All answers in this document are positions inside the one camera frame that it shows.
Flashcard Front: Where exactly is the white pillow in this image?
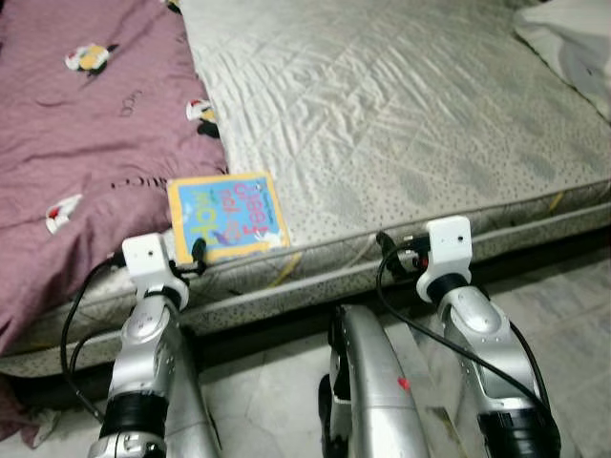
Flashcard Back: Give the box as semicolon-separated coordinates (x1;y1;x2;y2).
513;0;611;122

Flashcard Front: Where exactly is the colourful children's book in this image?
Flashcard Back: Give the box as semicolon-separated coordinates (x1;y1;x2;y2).
166;171;291;266

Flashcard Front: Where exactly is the dark bed base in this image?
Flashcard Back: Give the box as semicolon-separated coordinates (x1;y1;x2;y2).
0;224;611;411

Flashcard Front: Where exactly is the white quilted mattress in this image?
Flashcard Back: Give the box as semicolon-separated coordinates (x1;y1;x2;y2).
0;0;611;378

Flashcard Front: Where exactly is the silver right robot leg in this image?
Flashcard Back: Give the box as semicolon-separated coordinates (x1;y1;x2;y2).
318;304;432;458

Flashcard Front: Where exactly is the silver robot leg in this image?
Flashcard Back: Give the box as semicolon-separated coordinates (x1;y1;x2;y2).
318;304;432;458
158;324;228;458

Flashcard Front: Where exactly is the silver left robot leg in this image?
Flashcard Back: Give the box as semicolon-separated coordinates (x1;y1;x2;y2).
158;324;228;458

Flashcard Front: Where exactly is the purple duck print blanket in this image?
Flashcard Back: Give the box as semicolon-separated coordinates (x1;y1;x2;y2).
0;0;230;449

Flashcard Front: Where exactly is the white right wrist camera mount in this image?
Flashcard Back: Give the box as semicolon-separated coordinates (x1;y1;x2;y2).
416;216;476;303

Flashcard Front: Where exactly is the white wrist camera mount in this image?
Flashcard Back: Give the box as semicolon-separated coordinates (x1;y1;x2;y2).
120;233;190;309
416;216;476;303

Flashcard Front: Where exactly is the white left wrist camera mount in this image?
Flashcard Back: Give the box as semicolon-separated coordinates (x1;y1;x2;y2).
120;233;190;309

